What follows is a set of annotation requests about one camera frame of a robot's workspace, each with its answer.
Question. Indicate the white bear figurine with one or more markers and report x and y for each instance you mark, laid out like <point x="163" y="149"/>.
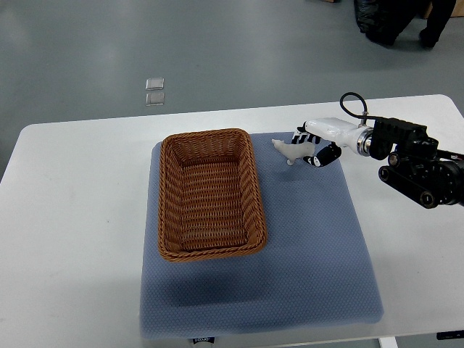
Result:
<point x="292" y="152"/>

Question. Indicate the upper metal floor plate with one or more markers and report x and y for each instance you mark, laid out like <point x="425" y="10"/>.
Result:
<point x="154" y="84"/>

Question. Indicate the brown wicker basket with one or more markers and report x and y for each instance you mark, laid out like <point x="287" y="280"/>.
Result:
<point x="209" y="204"/>

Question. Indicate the black table control panel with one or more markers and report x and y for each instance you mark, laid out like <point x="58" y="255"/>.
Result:
<point x="449" y="335"/>

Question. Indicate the blue quilted mat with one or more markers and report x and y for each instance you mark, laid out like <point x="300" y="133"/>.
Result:
<point x="315" y="269"/>

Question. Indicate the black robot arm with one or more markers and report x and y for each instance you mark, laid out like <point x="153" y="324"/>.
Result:
<point x="417" y="167"/>

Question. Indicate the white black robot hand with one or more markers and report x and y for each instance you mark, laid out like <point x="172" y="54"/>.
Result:
<point x="338" y="133"/>

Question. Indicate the black label tag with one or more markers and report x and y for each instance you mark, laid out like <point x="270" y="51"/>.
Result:
<point x="210" y="340"/>

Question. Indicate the person in black clothes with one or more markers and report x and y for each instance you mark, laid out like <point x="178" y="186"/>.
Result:
<point x="383" y="21"/>

